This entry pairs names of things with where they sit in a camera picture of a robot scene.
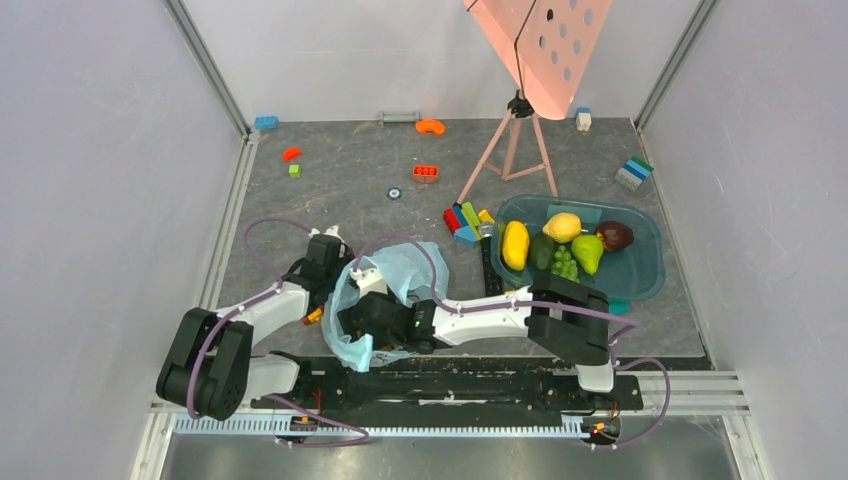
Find light blue plastic bag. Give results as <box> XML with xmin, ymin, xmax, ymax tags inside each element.
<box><xmin>321</xmin><ymin>242</ymin><xmax>450</xmax><ymax>373</ymax></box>

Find yellow fake fruit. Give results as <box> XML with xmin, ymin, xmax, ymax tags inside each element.
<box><xmin>501</xmin><ymin>221</ymin><xmax>530</xmax><ymax>271</ymax></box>

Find yellow fake lemon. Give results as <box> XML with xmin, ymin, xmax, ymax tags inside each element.
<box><xmin>542</xmin><ymin>212</ymin><xmax>583</xmax><ymax>244</ymax></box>

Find green fake fruit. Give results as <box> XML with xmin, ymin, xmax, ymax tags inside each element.
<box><xmin>571</xmin><ymin>234</ymin><xmax>604</xmax><ymax>276</ymax></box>

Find dark red fake apple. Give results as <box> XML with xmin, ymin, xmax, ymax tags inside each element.
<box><xmin>595</xmin><ymin>221</ymin><xmax>635</xmax><ymax>252</ymax></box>

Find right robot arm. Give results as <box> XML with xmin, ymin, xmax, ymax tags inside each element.
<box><xmin>340</xmin><ymin>273</ymin><xmax>618</xmax><ymax>408</ymax></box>

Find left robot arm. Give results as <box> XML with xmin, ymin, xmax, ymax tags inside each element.
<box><xmin>156</xmin><ymin>226</ymin><xmax>353</xmax><ymax>421</ymax></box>

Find green fake avocado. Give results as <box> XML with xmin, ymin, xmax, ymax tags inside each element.
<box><xmin>528</xmin><ymin>232</ymin><xmax>557</xmax><ymax>272</ymax></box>

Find green fake grapes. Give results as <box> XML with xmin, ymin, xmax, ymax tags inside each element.
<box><xmin>550</xmin><ymin>245</ymin><xmax>579</xmax><ymax>283</ymax></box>

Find orange yellow toy car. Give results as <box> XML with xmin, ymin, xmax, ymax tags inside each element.
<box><xmin>301</xmin><ymin>307</ymin><xmax>324</xmax><ymax>325</ymax></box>

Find black toy brick strip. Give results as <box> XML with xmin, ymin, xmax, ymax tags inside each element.
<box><xmin>479</xmin><ymin>236</ymin><xmax>504</xmax><ymax>297</ymax></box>

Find red curved toy piece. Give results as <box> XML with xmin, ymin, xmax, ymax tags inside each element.
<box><xmin>281</xmin><ymin>147</ymin><xmax>302</xmax><ymax>163</ymax></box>

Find colourful brick pile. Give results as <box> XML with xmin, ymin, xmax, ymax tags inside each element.
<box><xmin>442</xmin><ymin>202</ymin><xmax>496</xmax><ymax>247</ymax></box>

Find orange flat toy brick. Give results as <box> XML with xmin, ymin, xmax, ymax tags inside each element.
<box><xmin>412</xmin><ymin>164</ymin><xmax>440</xmax><ymax>184</ymax></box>

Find blue toy brick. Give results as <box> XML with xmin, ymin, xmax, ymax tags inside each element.
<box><xmin>253</xmin><ymin>115</ymin><xmax>279</xmax><ymax>131</ymax></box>

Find orange curved toy piece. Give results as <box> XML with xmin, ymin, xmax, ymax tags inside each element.
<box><xmin>415</xmin><ymin>119</ymin><xmax>446</xmax><ymax>136</ymax></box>

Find teal toy brick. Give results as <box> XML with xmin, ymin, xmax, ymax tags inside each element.
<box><xmin>608</xmin><ymin>302</ymin><xmax>630</xmax><ymax>315</ymax></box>

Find teal plastic bin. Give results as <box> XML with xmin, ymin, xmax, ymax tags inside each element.
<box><xmin>490</xmin><ymin>194</ymin><xmax>666</xmax><ymax>304</ymax></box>

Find pink wooden tripod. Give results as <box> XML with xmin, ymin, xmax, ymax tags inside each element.
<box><xmin>455</xmin><ymin>89</ymin><xmax>559</xmax><ymax>204</ymax></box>

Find stacked grey blue green bricks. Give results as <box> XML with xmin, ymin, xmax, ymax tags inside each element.
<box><xmin>614</xmin><ymin>156</ymin><xmax>654</xmax><ymax>191</ymax></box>

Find white blue small brick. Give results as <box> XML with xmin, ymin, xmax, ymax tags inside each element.
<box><xmin>575</xmin><ymin>107</ymin><xmax>592</xmax><ymax>132</ymax></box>

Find pink perforated board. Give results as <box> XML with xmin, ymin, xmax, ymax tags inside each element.
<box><xmin>463</xmin><ymin>0</ymin><xmax>613</xmax><ymax>120</ymax></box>

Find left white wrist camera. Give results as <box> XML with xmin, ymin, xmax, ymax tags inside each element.
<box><xmin>308</xmin><ymin>225</ymin><xmax>344</xmax><ymax>243</ymax></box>

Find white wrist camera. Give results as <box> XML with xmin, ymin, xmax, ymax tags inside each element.
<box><xmin>350</xmin><ymin>268</ymin><xmax>388</xmax><ymax>297</ymax></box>
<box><xmin>308</xmin><ymin>225</ymin><xmax>344</xmax><ymax>243</ymax></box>

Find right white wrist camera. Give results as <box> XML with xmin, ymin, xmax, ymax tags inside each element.
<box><xmin>350</xmin><ymin>268</ymin><xmax>388</xmax><ymax>297</ymax></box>

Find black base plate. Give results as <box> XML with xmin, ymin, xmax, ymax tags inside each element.
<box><xmin>285</xmin><ymin>356</ymin><xmax>644</xmax><ymax>428</ymax></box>

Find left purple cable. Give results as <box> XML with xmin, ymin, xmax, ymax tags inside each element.
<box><xmin>185</xmin><ymin>217</ymin><xmax>371</xmax><ymax>449</ymax></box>

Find white toothed rail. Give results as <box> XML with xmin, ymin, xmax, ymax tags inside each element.
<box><xmin>173</xmin><ymin>413</ymin><xmax>590</xmax><ymax>440</ymax></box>

